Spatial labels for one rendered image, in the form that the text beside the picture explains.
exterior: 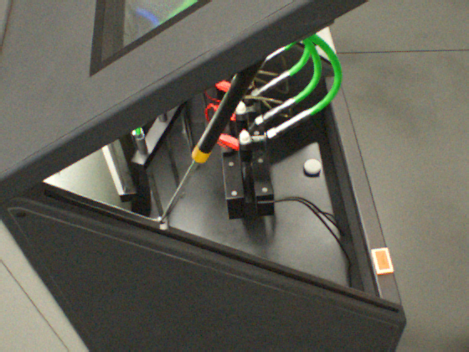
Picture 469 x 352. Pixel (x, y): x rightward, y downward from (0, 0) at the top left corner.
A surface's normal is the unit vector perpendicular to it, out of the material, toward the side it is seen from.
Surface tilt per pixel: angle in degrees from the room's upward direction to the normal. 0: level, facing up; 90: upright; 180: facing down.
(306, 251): 0
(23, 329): 90
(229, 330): 90
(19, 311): 90
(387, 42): 0
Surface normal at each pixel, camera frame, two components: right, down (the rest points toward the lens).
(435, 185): -0.06, -0.61
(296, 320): 0.09, 0.79
